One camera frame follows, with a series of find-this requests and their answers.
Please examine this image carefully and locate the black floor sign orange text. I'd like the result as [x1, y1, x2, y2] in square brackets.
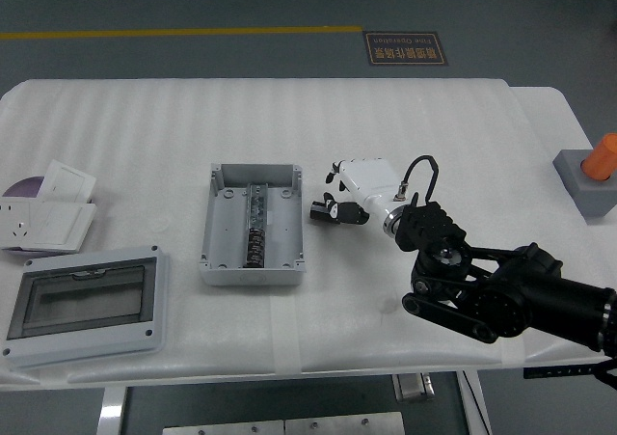
[362, 30, 449, 68]

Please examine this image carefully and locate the black table control panel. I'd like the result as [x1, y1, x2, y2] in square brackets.
[523, 363, 606, 381]

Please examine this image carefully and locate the metal mounting rail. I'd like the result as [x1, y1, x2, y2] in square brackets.
[243, 182, 269, 236]

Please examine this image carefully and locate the grey cover with clear window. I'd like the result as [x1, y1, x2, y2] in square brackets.
[0, 245, 171, 371]

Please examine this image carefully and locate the open grey junction box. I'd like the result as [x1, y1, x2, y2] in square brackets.
[197, 162, 309, 287]

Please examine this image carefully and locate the white switch panel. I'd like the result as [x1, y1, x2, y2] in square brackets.
[18, 202, 97, 255]
[37, 159, 97, 204]

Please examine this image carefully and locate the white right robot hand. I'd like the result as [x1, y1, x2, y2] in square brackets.
[321, 157, 405, 227]

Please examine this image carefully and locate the white wall socket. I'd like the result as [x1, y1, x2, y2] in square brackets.
[0, 201, 40, 251]

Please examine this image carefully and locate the orange cylinder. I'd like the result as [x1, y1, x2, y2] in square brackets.
[580, 133, 617, 182]

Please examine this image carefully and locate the white foam mat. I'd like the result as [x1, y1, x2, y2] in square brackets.
[0, 76, 604, 387]

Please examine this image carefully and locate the grey metal base plate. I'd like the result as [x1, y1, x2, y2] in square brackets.
[283, 411, 407, 435]
[162, 419, 285, 435]

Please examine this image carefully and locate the grey block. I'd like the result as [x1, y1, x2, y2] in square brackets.
[552, 149, 617, 224]

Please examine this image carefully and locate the metal bracket under table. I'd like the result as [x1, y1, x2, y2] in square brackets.
[390, 372, 437, 403]

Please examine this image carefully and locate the purple disc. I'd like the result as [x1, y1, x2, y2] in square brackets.
[1, 176, 47, 200]

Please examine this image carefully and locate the white table leg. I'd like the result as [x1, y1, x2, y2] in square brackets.
[455, 370, 493, 435]
[95, 386, 129, 435]

